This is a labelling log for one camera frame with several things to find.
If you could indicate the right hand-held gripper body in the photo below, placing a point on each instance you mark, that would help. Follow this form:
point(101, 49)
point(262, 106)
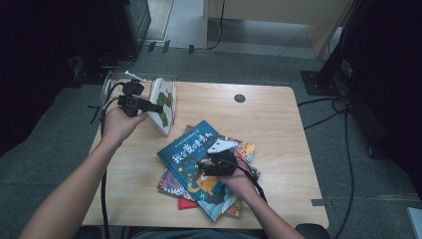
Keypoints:
point(224, 164)

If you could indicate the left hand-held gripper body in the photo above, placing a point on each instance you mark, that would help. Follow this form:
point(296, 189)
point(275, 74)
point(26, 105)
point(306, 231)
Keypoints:
point(131, 99)

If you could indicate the white caterpillar picture book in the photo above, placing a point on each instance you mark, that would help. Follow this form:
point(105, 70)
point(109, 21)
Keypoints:
point(164, 99)

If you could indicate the dark blue picture book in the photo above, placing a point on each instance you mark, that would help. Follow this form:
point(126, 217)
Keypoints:
point(185, 159)

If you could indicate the clear acrylic book rack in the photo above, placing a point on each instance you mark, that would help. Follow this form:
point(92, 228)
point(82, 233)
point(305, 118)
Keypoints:
point(114, 79)

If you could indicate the light blue monster picture book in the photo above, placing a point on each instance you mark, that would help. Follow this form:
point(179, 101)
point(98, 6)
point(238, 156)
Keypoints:
point(169, 186)

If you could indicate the person's right hand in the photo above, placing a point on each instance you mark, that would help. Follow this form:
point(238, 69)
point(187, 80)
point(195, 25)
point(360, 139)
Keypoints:
point(240, 186)

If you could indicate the person's left hand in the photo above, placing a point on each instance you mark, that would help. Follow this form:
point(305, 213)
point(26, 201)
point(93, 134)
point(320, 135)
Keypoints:
point(117, 127)

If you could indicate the black angled tape mark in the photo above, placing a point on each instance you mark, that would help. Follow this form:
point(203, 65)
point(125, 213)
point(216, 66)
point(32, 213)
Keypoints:
point(94, 114)

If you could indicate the black tape strip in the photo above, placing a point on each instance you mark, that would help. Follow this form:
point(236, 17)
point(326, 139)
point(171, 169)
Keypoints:
point(191, 49)
point(166, 47)
point(151, 46)

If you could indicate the black round table grommet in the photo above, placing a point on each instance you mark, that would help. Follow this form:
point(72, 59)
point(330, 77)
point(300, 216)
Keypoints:
point(239, 98)

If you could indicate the black equipment cabinet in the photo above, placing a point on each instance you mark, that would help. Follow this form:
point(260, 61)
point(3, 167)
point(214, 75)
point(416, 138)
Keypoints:
point(134, 23)

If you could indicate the grey tape strip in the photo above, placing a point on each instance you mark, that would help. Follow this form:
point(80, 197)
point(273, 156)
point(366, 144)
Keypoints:
point(318, 202)

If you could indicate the black chair armrest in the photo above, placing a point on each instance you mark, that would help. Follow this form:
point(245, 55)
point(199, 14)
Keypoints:
point(88, 233)
point(312, 231)

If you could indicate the black metal stand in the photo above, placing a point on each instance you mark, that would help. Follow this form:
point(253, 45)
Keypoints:
point(323, 83)

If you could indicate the beige wooden furniture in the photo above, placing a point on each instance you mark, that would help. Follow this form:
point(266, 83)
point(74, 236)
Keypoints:
point(265, 10)

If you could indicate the white flat object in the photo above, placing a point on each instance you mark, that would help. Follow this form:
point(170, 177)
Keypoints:
point(416, 222)

